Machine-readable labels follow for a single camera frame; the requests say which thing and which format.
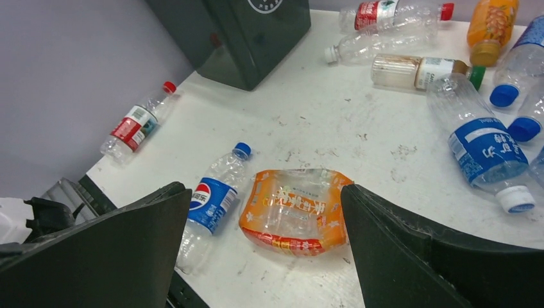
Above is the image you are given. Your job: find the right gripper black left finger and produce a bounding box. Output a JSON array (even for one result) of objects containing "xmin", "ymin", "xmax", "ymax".
[{"xmin": 1, "ymin": 182, "xmax": 192, "ymax": 307}]

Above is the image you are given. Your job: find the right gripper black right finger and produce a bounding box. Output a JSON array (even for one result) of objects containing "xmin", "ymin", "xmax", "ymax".
[{"xmin": 341, "ymin": 184, "xmax": 543, "ymax": 307}]

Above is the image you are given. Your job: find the small Pepsi bottle blue cap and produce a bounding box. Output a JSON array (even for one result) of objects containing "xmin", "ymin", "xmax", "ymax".
[{"xmin": 176, "ymin": 142, "xmax": 251, "ymax": 274}]

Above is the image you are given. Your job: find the crushed orange label bottle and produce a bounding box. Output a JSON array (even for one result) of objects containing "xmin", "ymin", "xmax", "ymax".
[{"xmin": 239, "ymin": 169, "xmax": 353, "ymax": 257}]

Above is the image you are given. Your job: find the red cap clear bottle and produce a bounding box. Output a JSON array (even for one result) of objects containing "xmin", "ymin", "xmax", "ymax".
[{"xmin": 100, "ymin": 81, "xmax": 180, "ymax": 164}]

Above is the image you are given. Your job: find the blue label bottle white cap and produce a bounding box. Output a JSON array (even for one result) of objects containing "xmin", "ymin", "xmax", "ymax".
[{"xmin": 427, "ymin": 73, "xmax": 536, "ymax": 214}]

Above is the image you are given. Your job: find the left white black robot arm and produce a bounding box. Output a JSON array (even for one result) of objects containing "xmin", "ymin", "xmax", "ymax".
[{"xmin": 1, "ymin": 197, "xmax": 76, "ymax": 244}]

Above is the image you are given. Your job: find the dark green plastic bin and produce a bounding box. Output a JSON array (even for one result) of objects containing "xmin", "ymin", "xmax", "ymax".
[{"xmin": 147, "ymin": 0, "xmax": 311, "ymax": 90}]

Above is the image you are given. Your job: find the brown stained bottle green cap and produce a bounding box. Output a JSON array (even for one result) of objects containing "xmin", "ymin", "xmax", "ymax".
[{"xmin": 371, "ymin": 54, "xmax": 486, "ymax": 90}]

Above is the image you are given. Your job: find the clear bottle white cap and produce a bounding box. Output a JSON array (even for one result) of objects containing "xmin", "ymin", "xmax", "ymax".
[{"xmin": 324, "ymin": 17, "xmax": 439, "ymax": 65}]

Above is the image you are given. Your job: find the blue label water bottle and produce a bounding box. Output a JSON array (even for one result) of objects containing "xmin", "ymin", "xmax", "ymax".
[{"xmin": 489, "ymin": 14, "xmax": 543, "ymax": 107}]

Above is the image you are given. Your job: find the red label bottle back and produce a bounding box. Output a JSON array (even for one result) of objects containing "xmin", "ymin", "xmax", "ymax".
[{"xmin": 338, "ymin": 0, "xmax": 455, "ymax": 33}]

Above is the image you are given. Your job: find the small orange juice bottle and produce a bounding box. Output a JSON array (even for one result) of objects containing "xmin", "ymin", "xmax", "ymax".
[{"xmin": 466, "ymin": 0, "xmax": 520, "ymax": 67}]

